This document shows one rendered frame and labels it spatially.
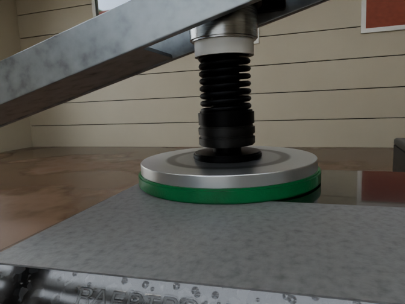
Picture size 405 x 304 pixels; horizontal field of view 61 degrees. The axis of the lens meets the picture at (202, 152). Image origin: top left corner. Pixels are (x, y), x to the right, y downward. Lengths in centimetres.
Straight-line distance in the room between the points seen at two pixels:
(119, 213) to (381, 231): 21
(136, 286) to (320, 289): 10
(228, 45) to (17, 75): 26
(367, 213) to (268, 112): 614
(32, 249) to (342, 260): 20
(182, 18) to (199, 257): 25
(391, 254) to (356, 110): 617
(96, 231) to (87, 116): 773
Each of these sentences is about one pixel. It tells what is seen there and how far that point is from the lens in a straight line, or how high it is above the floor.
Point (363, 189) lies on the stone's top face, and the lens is 39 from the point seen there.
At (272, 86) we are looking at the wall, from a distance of 642.
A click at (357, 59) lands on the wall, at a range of 641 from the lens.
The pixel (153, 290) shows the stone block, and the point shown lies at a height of 80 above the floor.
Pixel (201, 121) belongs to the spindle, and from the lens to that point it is 40.
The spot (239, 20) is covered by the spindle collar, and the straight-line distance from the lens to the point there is 39.
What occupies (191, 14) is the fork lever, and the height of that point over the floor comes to 99.
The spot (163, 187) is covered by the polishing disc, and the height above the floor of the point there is 82.
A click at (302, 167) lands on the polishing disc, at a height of 83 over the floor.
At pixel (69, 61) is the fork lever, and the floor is 95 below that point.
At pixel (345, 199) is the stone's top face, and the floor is 80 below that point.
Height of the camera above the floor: 90
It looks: 8 degrees down
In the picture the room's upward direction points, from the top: 2 degrees counter-clockwise
